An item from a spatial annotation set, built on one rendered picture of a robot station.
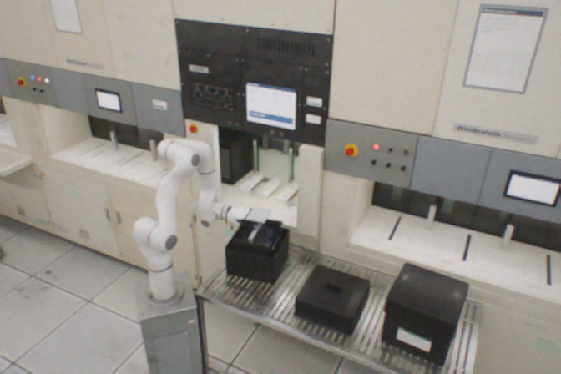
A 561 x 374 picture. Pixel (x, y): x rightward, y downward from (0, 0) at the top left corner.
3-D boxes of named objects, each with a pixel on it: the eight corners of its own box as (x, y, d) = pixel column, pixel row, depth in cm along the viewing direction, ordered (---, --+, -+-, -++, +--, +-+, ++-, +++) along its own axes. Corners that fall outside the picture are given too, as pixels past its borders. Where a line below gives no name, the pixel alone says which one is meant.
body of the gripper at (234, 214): (231, 214, 245) (250, 217, 242) (224, 224, 236) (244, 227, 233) (231, 202, 241) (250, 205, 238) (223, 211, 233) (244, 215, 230)
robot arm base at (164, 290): (146, 310, 218) (141, 281, 209) (144, 285, 233) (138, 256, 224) (186, 302, 223) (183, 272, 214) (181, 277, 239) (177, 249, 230)
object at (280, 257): (244, 244, 264) (243, 219, 256) (290, 253, 257) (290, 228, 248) (224, 274, 241) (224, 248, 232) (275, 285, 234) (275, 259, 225)
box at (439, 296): (378, 341, 203) (385, 298, 191) (397, 301, 224) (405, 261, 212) (444, 369, 190) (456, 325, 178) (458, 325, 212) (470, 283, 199)
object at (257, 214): (249, 245, 261) (247, 199, 246) (282, 252, 256) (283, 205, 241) (232, 272, 241) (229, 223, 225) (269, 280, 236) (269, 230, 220)
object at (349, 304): (292, 314, 216) (292, 294, 210) (315, 277, 239) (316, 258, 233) (351, 336, 205) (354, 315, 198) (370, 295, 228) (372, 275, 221)
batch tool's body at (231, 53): (197, 302, 328) (167, 20, 233) (260, 234, 402) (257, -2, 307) (309, 347, 293) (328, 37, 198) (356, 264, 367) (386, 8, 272)
